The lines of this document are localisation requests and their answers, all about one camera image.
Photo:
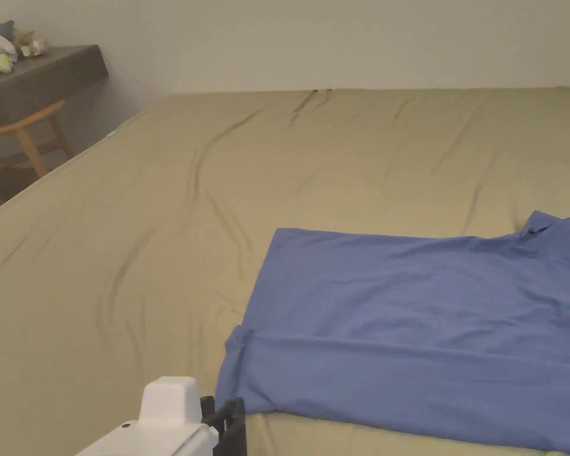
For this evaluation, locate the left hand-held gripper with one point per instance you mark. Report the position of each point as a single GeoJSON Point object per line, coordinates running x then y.
{"type": "Point", "coordinates": [167, 413]}

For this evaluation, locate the blue shirt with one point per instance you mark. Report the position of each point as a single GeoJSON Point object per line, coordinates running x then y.
{"type": "Point", "coordinates": [408, 332]}

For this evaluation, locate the bed with beige sheet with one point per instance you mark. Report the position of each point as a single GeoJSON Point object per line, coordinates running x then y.
{"type": "Point", "coordinates": [123, 247]}

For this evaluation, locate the grey wall-mounted desk with clutter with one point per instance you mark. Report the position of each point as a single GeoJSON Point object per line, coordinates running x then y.
{"type": "Point", "coordinates": [33, 80]}

